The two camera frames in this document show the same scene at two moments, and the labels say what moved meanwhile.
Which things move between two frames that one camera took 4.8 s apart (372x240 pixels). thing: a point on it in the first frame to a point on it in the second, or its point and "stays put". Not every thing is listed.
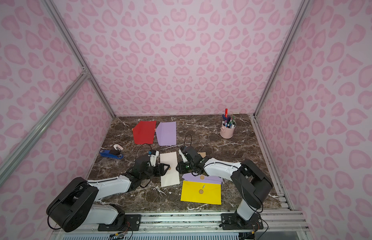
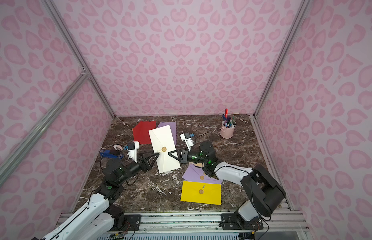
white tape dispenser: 118,147 stays put
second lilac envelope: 201,178 stays put
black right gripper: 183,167 to 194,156
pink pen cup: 227,129 stays put
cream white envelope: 171,177 to 162,143
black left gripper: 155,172 to 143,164
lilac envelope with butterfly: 166,133 stays put
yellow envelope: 201,192 stays put
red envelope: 143,132 stays put
